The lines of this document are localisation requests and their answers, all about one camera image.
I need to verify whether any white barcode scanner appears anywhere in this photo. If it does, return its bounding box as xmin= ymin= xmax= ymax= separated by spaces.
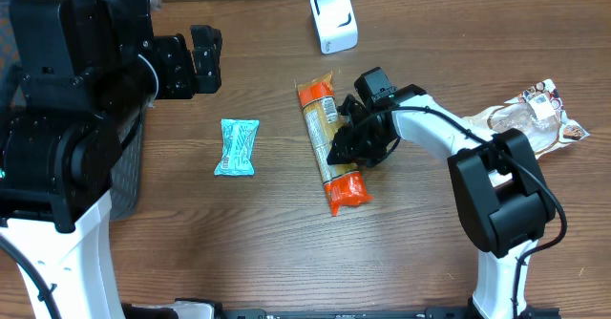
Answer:
xmin=309 ymin=0 xmax=358 ymax=54

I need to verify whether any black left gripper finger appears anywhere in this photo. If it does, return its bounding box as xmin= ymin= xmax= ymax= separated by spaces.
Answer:
xmin=190 ymin=25 xmax=222 ymax=61
xmin=194 ymin=53 xmax=221 ymax=94

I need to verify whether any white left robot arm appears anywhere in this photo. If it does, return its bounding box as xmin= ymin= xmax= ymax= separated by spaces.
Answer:
xmin=1 ymin=0 xmax=224 ymax=319

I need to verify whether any orange pasta package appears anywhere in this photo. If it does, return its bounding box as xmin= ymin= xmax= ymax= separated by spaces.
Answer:
xmin=296 ymin=72 xmax=373 ymax=217

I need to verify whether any clear brown snack bag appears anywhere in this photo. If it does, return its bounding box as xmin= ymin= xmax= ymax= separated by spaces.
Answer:
xmin=464 ymin=79 xmax=589 ymax=160

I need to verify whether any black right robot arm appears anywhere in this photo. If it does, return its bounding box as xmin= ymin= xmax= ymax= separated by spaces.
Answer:
xmin=296 ymin=68 xmax=561 ymax=318

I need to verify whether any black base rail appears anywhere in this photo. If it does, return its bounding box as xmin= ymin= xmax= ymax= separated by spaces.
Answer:
xmin=118 ymin=299 xmax=562 ymax=319

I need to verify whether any teal snack bar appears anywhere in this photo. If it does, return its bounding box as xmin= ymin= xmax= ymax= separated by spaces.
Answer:
xmin=214 ymin=118 xmax=260 ymax=177

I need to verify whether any grey plastic basket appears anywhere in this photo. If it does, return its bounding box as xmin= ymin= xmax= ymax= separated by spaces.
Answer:
xmin=1 ymin=0 xmax=144 ymax=221

